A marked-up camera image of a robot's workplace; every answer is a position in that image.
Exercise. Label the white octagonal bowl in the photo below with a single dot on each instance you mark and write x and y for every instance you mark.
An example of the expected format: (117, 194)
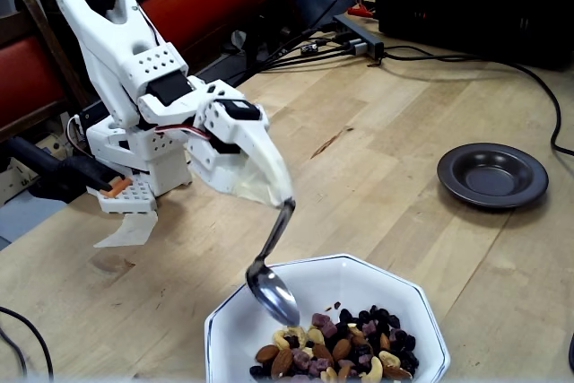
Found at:
(359, 284)

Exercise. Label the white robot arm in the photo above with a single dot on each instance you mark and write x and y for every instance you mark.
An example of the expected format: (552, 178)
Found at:
(116, 51)

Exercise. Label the brown plate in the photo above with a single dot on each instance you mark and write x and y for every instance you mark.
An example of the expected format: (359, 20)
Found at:
(493, 176)

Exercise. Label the black clamp orange pad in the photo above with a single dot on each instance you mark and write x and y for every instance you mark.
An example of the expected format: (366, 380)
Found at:
(58, 167)

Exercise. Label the black plastic crate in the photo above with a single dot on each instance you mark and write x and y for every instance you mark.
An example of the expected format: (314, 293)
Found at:
(471, 6)

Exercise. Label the small usb adapter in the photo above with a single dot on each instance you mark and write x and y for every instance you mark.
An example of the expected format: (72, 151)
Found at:
(309, 48)

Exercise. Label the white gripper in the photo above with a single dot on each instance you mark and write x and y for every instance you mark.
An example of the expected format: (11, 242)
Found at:
(244, 129)

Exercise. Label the beige masking tape flap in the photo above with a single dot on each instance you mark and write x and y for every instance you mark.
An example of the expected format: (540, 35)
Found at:
(130, 230)

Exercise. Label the grey usb hub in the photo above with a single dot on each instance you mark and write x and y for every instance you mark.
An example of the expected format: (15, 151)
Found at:
(359, 37)

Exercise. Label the bent metal spoon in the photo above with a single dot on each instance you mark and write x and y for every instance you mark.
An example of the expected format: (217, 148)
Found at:
(275, 298)

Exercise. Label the wooden chair red cushion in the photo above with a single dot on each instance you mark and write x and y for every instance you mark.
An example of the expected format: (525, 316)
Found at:
(18, 78)
(211, 2)

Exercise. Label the mixed nuts and dried fruit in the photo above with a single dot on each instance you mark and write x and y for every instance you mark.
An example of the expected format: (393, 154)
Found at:
(332, 351)

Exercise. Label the black motor controller board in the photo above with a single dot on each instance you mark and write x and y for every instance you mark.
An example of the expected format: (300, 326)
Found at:
(92, 114)

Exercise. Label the red alligator clips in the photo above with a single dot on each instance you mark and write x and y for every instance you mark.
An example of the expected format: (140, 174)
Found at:
(361, 10)

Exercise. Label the printed cardboard box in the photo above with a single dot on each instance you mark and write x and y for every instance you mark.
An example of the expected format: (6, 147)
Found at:
(18, 181)

